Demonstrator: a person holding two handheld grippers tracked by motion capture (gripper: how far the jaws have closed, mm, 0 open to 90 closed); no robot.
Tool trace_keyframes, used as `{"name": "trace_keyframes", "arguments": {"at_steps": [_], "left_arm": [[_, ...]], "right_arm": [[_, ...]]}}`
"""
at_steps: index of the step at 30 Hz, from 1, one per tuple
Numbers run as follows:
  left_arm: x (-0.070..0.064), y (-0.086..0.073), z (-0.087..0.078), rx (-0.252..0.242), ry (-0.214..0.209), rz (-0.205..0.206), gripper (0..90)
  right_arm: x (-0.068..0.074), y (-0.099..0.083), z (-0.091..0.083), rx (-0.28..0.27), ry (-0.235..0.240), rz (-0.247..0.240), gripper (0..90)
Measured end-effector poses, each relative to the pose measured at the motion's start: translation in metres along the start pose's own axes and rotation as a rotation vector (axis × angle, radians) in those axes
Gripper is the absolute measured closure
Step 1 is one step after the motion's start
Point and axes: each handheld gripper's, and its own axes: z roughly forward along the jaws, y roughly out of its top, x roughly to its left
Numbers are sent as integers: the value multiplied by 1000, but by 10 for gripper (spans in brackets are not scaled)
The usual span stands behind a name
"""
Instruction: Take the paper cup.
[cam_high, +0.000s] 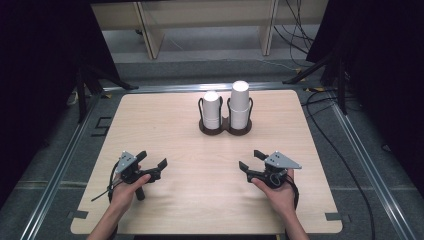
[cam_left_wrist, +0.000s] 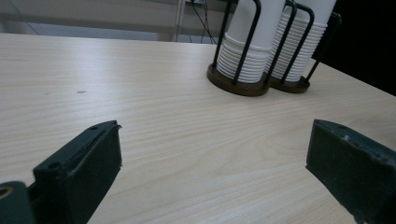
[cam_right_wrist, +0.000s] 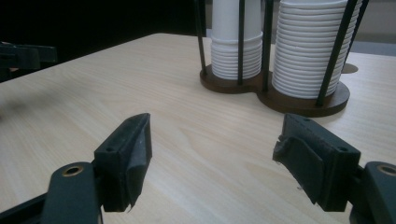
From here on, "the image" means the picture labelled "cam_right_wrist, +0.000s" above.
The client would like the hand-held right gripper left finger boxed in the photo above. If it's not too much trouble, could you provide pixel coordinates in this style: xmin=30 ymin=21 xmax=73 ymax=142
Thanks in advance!
xmin=92 ymin=112 xmax=153 ymax=213

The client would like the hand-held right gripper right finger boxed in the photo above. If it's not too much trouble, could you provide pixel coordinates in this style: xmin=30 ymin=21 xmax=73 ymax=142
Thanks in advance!
xmin=272 ymin=112 xmax=362 ymax=213

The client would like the dark wooden cup holder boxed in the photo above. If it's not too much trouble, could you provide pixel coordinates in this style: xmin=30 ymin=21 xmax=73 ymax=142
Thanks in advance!
xmin=194 ymin=0 xmax=370 ymax=119

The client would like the stack of white paper cups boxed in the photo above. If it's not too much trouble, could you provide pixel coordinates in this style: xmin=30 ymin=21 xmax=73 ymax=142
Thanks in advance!
xmin=210 ymin=0 xmax=264 ymax=81
xmin=271 ymin=0 xmax=363 ymax=100

